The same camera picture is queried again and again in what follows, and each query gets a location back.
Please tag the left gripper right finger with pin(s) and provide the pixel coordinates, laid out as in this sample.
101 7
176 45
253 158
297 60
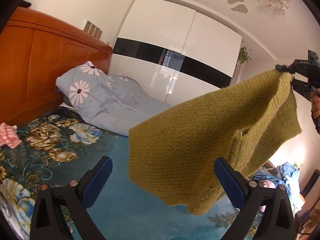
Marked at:
277 221

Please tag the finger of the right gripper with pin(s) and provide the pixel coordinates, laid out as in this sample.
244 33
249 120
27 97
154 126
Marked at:
284 68
302 88

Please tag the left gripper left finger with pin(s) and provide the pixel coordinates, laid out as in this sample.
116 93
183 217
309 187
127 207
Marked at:
48 221

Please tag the olive green knitted sweater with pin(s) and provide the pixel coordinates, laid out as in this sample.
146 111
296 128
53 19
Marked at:
172 155

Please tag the pile of blue clothes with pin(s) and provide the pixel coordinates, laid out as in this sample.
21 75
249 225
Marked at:
286 175

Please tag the right hand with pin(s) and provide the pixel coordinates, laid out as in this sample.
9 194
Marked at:
315 105

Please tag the green hanging plant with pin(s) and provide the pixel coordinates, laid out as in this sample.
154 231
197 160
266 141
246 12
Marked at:
243 56

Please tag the teal floral bed blanket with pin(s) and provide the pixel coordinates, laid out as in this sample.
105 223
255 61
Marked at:
59 147

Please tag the pink striped cloth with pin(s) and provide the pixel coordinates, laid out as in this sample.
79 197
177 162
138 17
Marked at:
8 136

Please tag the light blue floral duvet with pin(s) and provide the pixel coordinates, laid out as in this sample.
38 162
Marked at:
113 102

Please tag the white black wardrobe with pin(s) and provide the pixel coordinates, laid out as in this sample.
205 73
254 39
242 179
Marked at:
175 53

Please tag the orange wooden headboard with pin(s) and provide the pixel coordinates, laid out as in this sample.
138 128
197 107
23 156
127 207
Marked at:
35 50

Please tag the black device on headboard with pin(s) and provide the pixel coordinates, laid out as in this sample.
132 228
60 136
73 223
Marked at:
25 4

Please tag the beige wall switch panel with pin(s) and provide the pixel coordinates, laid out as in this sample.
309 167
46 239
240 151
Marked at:
92 30

